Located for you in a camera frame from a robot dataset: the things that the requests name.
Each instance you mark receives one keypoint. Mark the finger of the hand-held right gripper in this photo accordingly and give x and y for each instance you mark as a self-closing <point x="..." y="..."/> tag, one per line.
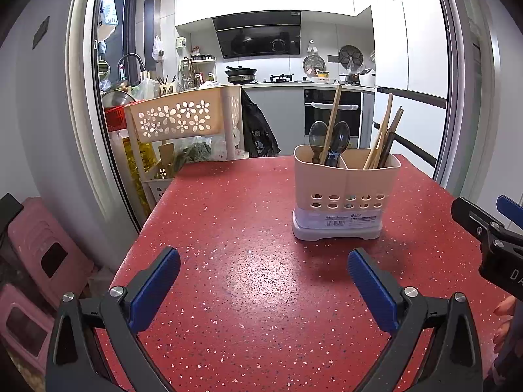
<point x="510" y="210"/>
<point x="468" y="214"/>

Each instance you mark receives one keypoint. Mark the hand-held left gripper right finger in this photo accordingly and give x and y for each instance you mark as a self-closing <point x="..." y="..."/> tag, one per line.
<point x="372" y="290"/>

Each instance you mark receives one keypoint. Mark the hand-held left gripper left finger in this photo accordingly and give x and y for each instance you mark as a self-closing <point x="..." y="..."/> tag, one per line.
<point x="157" y="286"/>

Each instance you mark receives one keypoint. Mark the beige plastic utensil holder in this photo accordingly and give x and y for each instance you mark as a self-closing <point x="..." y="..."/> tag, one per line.
<point x="347" y="188"/>

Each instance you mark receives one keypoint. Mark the wooden chopstick with blue dotted end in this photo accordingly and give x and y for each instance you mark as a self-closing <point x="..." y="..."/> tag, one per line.
<point x="384" y="126"/>

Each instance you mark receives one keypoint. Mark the person's right forearm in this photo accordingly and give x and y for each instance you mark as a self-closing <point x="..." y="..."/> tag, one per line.
<point x="508" y="369"/>

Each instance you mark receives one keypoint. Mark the person's right hand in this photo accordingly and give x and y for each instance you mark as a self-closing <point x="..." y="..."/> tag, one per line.
<point x="512" y="330"/>

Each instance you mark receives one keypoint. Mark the yellow cooking oil bottle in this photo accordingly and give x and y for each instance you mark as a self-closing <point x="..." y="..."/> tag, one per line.
<point x="135" y="163"/>

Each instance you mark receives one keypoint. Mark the large pink plastic stool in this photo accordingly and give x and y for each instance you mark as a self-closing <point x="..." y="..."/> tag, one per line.
<point x="36" y="228"/>

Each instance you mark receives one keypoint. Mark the green leafy vegetables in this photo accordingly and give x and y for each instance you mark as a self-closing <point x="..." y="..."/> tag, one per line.
<point x="192" y="152"/>

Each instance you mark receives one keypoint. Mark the black built-in oven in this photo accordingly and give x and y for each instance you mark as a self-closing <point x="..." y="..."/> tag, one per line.
<point x="355" y="122"/>

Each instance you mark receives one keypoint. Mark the small pink plastic stool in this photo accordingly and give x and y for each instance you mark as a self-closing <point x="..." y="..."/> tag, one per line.
<point x="12" y="294"/>

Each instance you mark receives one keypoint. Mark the black flat object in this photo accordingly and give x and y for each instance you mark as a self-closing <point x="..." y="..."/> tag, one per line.
<point x="9" y="212"/>

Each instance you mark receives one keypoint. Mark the beige flower-pattern basket cart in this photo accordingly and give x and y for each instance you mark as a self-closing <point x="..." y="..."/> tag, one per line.
<point x="175" y="118"/>

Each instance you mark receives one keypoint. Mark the white rice cooker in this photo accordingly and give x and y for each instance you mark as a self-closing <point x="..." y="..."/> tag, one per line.
<point x="367" y="76"/>

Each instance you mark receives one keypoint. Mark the red plastic basket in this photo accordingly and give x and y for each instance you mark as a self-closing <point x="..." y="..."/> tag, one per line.
<point x="116" y="118"/>

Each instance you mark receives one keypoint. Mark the small cooking pot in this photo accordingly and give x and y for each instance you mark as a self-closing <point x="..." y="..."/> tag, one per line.
<point x="348" y="79"/>

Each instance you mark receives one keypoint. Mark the white refrigerator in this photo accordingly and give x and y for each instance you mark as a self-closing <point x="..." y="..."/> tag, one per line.
<point x="392" y="49"/>

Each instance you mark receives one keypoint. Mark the black plastic bag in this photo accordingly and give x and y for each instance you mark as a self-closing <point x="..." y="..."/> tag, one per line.
<point x="257" y="130"/>

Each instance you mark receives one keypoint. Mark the steel bowl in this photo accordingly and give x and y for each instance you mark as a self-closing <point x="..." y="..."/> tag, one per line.
<point x="118" y="99"/>

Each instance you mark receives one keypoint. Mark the dark round hanging pan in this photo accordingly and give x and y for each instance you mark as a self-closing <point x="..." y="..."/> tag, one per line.
<point x="350" y="56"/>

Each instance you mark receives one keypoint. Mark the countertop knife block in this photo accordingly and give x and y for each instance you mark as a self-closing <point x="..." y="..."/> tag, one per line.
<point x="166" y="85"/>

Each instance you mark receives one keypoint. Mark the yellow bowl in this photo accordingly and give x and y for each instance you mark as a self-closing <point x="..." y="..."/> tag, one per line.
<point x="322" y="75"/>

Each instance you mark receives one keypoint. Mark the grey lower kitchen cabinets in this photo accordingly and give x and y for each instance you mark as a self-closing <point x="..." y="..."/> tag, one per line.
<point x="282" y="110"/>

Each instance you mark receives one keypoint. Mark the round metal hanging strainer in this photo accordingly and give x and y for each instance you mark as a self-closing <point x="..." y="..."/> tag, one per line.
<point x="313" y="64"/>

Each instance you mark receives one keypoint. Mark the black wok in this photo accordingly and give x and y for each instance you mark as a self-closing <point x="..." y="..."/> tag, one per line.
<point x="241" y="73"/>

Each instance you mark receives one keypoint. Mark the gas stove burner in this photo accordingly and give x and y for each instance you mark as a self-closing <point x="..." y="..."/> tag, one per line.
<point x="282" y="78"/>

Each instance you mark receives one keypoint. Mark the curved kitchen faucet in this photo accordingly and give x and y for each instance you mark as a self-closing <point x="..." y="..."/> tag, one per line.
<point x="130" y="56"/>

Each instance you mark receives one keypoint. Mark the white hanging plastic bag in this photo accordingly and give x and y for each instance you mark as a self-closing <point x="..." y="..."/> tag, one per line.
<point x="157" y="48"/>

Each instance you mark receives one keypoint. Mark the black range hood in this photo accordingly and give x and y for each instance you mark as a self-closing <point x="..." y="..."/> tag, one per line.
<point x="257" y="41"/>

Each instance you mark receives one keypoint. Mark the metal sliding door frame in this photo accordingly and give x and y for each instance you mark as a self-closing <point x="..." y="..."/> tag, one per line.
<point x="81" y="90"/>

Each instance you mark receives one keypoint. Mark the black wall switch plate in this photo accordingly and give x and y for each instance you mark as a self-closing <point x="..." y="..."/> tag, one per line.
<point x="41" y="31"/>

